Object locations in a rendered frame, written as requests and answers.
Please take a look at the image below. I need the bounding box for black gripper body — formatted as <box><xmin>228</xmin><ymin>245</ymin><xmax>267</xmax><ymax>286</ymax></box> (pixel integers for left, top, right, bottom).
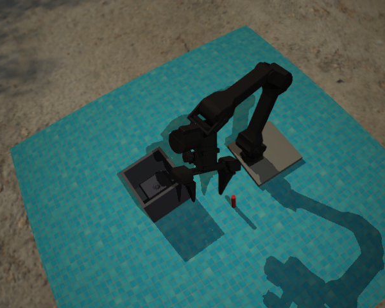
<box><xmin>171</xmin><ymin>145</ymin><xmax>241</xmax><ymax>185</ymax></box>

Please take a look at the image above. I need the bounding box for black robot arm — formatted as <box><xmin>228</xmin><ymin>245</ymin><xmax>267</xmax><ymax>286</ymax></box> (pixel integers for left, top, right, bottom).
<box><xmin>169</xmin><ymin>62</ymin><xmax>293</xmax><ymax>167</ymax></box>

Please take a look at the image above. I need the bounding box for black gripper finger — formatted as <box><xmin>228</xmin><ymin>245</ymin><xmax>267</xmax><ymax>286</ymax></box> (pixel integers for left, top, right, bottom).
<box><xmin>183</xmin><ymin>181</ymin><xmax>196</xmax><ymax>203</ymax></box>
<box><xmin>217</xmin><ymin>170</ymin><xmax>236</xmax><ymax>195</ymax></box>

